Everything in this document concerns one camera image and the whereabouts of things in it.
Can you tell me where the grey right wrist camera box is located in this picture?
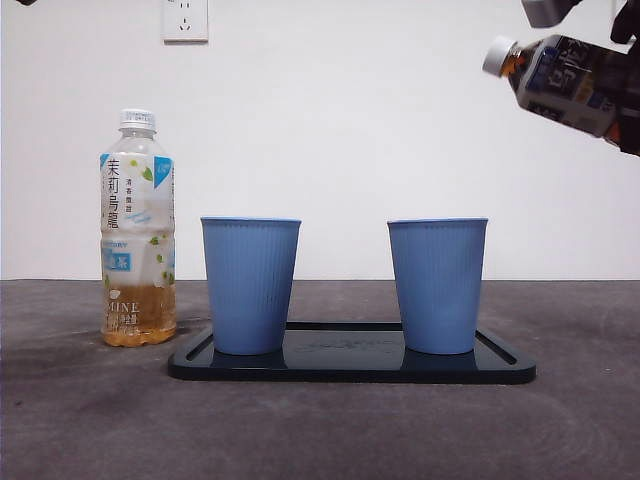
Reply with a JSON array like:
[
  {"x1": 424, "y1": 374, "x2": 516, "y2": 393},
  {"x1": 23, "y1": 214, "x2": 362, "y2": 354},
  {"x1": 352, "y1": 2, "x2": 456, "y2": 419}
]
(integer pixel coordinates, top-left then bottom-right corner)
[{"x1": 521, "y1": 0, "x2": 581, "y2": 29}]

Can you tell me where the white wall socket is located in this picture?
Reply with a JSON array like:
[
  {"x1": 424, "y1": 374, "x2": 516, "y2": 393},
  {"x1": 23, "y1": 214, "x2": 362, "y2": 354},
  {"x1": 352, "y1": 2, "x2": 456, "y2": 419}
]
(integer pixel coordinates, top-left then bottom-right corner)
[{"x1": 161, "y1": 0, "x2": 210, "y2": 44}]

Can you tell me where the jasmine tea bottle white label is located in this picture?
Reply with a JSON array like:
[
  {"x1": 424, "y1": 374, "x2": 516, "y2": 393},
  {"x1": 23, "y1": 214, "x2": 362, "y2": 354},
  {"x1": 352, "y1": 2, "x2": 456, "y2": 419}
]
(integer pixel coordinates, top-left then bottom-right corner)
[{"x1": 98, "y1": 107, "x2": 179, "y2": 349}]

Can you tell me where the dark teal rectangular tray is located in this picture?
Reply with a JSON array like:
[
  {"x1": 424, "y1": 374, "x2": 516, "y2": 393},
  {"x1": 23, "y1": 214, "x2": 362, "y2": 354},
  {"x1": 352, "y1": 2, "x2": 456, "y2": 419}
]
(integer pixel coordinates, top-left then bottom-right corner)
[{"x1": 167, "y1": 321, "x2": 538, "y2": 385}]

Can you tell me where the blue ribbed plastic cup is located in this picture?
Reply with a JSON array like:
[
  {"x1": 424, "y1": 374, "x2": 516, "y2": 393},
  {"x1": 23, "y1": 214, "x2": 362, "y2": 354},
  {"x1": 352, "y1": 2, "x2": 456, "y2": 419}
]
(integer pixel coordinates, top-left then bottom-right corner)
[
  {"x1": 386, "y1": 216, "x2": 490, "y2": 356},
  {"x1": 199, "y1": 215, "x2": 303, "y2": 356}
]

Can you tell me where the dark oolong tea bottle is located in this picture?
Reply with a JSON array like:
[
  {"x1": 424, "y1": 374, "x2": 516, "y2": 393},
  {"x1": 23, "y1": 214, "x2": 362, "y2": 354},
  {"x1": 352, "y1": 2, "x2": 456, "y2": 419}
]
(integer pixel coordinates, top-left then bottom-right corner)
[{"x1": 482, "y1": 34, "x2": 640, "y2": 151}]

